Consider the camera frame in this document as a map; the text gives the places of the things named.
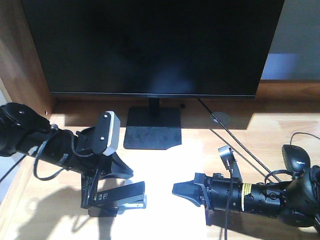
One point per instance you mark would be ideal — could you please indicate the black monitor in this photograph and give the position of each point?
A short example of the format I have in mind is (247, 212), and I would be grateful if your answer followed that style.
(154, 49)

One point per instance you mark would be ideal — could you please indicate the wooden desk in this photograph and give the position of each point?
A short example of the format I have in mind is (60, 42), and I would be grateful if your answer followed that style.
(38, 210)

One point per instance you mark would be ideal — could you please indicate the black computer mouse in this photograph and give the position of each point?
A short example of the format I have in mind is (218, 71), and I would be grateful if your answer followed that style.
(296, 159)

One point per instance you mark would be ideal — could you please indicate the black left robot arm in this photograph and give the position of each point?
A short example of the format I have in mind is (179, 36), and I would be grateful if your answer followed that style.
(24, 131)

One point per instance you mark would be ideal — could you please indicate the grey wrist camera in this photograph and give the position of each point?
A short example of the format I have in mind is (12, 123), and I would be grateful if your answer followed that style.
(226, 154)
(106, 134)

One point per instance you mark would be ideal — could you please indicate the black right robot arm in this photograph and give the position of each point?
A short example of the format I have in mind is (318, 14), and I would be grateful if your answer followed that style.
(295, 203)

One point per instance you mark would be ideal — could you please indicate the white paper sheet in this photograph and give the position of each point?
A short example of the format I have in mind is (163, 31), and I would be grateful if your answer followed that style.
(166, 216)

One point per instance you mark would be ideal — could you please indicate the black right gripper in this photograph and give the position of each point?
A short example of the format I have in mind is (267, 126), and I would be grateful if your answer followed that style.
(212, 192)

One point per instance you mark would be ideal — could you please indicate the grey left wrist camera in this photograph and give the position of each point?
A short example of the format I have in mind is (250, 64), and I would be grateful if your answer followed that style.
(106, 134)

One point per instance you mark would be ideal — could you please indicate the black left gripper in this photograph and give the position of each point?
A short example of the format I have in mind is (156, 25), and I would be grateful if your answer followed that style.
(76, 152)

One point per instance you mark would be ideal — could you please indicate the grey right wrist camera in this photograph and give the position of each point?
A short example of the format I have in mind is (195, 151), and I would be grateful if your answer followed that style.
(226, 154)

